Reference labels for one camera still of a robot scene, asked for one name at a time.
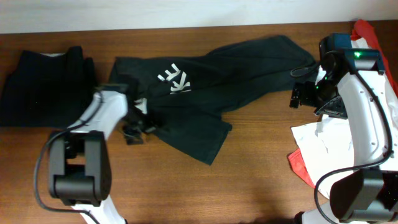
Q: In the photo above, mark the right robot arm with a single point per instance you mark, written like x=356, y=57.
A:
x=355, y=87

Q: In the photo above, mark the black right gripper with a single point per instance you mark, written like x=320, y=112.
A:
x=336, y=110

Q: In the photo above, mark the dark green Nike t-shirt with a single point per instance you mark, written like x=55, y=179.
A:
x=184, y=97

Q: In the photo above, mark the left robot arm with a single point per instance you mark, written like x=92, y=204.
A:
x=79, y=169

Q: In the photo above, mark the folded black clothes stack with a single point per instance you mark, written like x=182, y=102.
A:
x=48, y=91

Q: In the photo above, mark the red garment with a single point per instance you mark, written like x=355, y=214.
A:
x=368, y=34

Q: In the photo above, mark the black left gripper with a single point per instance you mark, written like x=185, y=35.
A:
x=129, y=132

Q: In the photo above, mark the white t-shirt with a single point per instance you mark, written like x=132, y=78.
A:
x=350, y=90

